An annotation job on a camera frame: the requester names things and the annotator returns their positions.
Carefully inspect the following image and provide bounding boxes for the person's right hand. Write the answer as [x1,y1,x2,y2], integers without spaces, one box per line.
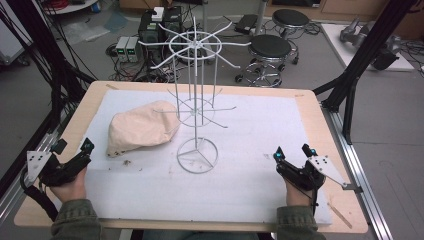
[284,178,315,208]

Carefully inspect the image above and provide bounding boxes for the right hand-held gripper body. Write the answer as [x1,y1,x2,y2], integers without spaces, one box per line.
[275,155,350,192]

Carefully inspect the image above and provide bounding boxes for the white wire rack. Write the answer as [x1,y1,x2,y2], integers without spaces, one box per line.
[137,15,252,175]

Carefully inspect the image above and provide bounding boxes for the tangle of black floor cables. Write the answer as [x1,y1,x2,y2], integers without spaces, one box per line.
[104,41,188,84]

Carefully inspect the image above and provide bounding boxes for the white floor board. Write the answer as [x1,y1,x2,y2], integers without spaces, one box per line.
[320,22,416,73]

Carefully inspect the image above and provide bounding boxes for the black metal frame post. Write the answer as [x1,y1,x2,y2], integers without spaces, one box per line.
[0,0,98,134]
[312,0,419,145]

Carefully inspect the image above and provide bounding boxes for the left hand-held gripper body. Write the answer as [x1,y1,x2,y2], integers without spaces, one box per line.
[25,149,93,188]

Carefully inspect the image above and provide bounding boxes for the black sleeved gripper cable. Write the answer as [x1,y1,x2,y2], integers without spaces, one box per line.
[19,166,59,223]

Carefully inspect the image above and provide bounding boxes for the white foam mat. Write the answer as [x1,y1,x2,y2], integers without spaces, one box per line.
[52,89,334,226]

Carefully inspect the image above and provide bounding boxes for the white box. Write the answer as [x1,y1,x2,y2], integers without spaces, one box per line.
[151,6,166,23]

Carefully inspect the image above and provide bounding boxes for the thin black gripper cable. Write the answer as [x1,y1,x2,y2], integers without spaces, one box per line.
[309,188,319,218]

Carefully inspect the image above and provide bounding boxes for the person's left hand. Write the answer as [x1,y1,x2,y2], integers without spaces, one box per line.
[49,167,89,204]

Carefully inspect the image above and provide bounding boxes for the thin wooden stick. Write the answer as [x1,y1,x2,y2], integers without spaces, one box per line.
[327,201,354,230]

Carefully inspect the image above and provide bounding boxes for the aluminium rail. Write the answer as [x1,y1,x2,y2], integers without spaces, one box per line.
[0,109,73,224]
[320,103,395,240]

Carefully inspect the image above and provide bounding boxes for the flat black box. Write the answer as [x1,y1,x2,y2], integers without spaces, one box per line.
[233,13,259,34]

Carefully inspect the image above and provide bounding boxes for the grey robot device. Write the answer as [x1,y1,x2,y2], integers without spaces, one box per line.
[339,17,403,71]

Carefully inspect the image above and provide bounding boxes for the beige cloth bag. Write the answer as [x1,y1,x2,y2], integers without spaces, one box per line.
[105,99,182,158]

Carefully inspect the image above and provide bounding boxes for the black computer tower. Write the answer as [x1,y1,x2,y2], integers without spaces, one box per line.
[137,5,184,64]

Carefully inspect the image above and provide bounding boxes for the grey bench power supply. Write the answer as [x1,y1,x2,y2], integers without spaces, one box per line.
[125,36,141,64]
[115,35,130,63]

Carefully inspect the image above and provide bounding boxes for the black round stool chrome base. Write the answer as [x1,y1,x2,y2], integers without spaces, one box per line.
[271,8,311,41]
[234,34,295,89]

